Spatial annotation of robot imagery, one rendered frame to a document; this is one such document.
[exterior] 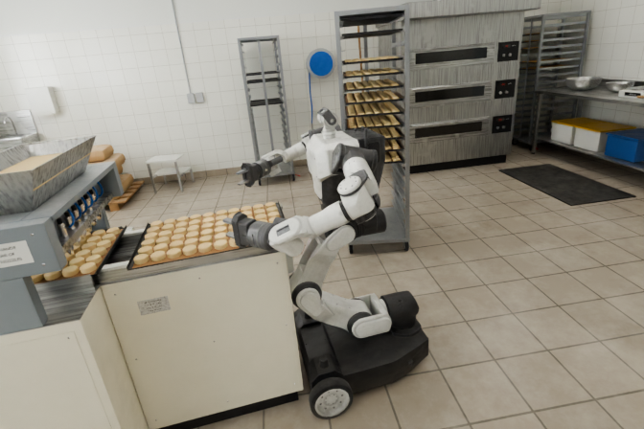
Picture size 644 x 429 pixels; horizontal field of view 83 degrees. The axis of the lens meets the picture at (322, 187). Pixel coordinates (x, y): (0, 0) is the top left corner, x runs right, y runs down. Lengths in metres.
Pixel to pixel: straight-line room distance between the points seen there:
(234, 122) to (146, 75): 1.28
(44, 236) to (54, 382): 0.54
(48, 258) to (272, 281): 0.76
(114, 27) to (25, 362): 4.66
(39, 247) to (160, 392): 0.85
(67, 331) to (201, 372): 0.60
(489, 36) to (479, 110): 0.86
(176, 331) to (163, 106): 4.26
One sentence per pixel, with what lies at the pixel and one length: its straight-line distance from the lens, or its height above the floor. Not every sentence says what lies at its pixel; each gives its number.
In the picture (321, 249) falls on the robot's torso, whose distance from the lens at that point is 1.64.
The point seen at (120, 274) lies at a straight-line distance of 1.58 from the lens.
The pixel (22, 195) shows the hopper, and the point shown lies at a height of 1.24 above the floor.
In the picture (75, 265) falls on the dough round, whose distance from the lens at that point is 1.63.
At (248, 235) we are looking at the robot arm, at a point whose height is 1.05.
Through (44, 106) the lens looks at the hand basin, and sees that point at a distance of 6.03.
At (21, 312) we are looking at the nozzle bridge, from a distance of 1.49.
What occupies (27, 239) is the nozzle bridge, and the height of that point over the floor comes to 1.14.
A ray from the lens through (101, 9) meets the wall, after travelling 5.78.
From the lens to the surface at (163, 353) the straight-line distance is 1.76.
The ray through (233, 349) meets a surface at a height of 0.41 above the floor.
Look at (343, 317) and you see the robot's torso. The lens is 1.92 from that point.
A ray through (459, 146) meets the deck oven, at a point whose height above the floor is 0.30.
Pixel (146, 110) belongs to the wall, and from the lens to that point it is 5.67.
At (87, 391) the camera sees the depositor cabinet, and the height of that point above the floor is 0.55.
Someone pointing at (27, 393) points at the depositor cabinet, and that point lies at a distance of 1.68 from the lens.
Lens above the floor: 1.57
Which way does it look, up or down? 20 degrees down
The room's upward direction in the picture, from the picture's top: 5 degrees counter-clockwise
